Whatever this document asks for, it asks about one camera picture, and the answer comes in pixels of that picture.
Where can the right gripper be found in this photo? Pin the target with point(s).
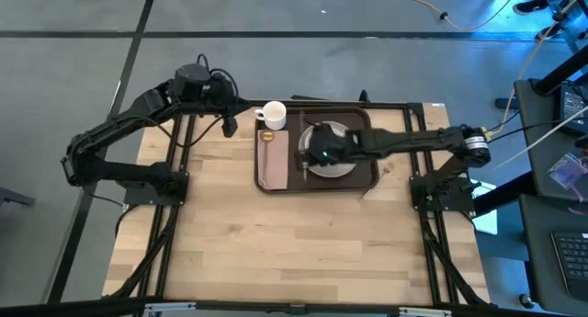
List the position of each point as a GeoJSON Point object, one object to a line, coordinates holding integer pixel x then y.
{"type": "Point", "coordinates": [331, 144]}

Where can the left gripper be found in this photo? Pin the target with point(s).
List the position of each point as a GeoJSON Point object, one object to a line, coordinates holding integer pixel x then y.
{"type": "Point", "coordinates": [225, 96]}

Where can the white plate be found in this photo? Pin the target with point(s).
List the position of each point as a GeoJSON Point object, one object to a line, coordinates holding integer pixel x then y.
{"type": "Point", "coordinates": [333, 172]}

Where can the gold spoon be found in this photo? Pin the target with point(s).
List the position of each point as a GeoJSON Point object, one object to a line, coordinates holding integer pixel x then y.
{"type": "Point", "coordinates": [267, 135]}

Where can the beige napkin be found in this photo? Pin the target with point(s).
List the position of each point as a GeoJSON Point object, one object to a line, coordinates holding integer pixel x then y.
{"type": "Point", "coordinates": [278, 165]}

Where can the white mug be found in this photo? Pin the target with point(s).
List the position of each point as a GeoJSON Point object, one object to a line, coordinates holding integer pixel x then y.
{"type": "Point", "coordinates": [274, 115]}

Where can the dark brown tray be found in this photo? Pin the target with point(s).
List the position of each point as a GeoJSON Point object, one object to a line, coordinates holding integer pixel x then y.
{"type": "Point", "coordinates": [363, 184]}

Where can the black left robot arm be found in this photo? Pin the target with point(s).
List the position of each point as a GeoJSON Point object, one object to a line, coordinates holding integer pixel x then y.
{"type": "Point", "coordinates": [115, 124]}

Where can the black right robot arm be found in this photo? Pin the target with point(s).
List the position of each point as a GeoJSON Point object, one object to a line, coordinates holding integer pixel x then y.
{"type": "Point", "coordinates": [413, 140]}

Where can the yellow plug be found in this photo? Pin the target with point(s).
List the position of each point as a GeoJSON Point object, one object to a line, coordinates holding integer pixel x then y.
{"type": "Point", "coordinates": [486, 134]}

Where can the white paper sheet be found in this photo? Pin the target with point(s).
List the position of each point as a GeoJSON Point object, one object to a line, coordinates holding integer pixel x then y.
{"type": "Point", "coordinates": [487, 220]}

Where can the black stand leg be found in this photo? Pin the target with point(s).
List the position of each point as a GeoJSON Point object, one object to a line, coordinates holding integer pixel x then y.
{"type": "Point", "coordinates": [505, 195]}

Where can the black side desk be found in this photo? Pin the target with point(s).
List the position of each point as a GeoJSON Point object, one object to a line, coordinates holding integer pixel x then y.
{"type": "Point", "coordinates": [533, 124]}
{"type": "Point", "coordinates": [542, 262]}

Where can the grey chair leg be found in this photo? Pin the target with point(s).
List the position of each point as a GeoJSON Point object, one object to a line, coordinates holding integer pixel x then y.
{"type": "Point", "coordinates": [14, 197]}

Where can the black crossbeam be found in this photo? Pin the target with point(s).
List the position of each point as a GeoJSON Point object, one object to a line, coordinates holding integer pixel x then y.
{"type": "Point", "coordinates": [69, 308]}

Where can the person's foot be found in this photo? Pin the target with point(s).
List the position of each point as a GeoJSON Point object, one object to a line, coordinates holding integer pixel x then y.
{"type": "Point", "coordinates": [530, 5]}
{"type": "Point", "coordinates": [549, 32]}

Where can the black pole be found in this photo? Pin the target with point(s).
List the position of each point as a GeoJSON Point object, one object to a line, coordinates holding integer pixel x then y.
{"type": "Point", "coordinates": [560, 71]}

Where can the black caster wheel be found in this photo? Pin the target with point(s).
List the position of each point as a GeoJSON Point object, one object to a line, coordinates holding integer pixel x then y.
{"type": "Point", "coordinates": [526, 301]}

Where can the black tablet device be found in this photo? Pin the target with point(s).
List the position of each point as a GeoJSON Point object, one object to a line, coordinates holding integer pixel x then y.
{"type": "Point", "coordinates": [574, 108]}

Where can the black keyboard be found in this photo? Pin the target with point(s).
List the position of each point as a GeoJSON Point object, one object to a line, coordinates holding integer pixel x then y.
{"type": "Point", "coordinates": [572, 262]}

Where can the black aluminium table frame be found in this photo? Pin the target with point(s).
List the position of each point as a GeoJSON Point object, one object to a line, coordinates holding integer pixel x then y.
{"type": "Point", "coordinates": [430, 262]}

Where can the silver bracket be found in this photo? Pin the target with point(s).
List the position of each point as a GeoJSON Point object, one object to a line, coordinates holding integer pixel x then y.
{"type": "Point", "coordinates": [425, 312]}
{"type": "Point", "coordinates": [170, 308]}

